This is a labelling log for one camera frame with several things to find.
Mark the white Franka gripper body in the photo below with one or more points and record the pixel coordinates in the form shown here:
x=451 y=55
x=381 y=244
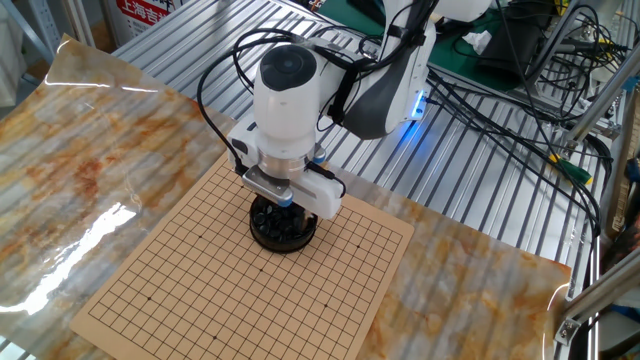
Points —
x=325 y=200

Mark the black bowl of Go stones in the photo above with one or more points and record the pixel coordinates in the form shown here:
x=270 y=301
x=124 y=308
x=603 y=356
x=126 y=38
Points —
x=280 y=245

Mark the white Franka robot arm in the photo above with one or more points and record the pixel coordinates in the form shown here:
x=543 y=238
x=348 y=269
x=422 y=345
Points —
x=287 y=115

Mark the tan Go board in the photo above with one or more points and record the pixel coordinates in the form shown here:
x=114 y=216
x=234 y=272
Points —
x=200 y=280

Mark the green cutting mat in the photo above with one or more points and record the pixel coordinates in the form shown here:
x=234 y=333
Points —
x=450 y=55

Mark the crumpled white tissue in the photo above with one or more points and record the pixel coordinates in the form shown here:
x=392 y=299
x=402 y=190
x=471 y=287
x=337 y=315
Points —
x=477 y=41

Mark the orange marble pattern mat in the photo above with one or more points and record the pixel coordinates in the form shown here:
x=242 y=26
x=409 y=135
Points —
x=100 y=150

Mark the black box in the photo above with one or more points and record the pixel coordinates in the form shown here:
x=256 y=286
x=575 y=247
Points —
x=510 y=45

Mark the green yellow screwdriver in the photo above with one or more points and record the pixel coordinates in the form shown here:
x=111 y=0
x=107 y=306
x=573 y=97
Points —
x=575 y=172

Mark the red white sign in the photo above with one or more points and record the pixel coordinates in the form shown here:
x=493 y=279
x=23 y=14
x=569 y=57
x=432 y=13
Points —
x=145 y=12

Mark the grey metal bar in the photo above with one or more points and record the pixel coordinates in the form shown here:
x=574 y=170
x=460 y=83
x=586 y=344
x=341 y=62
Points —
x=555 y=37

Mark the brown wooden panel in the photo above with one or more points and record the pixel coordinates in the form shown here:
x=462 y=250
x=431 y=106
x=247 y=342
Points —
x=625 y=190

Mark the aluminium frame bar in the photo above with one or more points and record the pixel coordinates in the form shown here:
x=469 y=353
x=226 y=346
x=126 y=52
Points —
x=600 y=292
x=605 y=97

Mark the white metal post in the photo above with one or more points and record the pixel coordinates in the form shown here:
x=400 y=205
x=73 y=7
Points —
x=80 y=20

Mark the grey metal shelf frame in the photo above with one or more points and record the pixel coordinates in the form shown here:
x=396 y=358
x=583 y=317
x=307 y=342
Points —
x=45 y=22

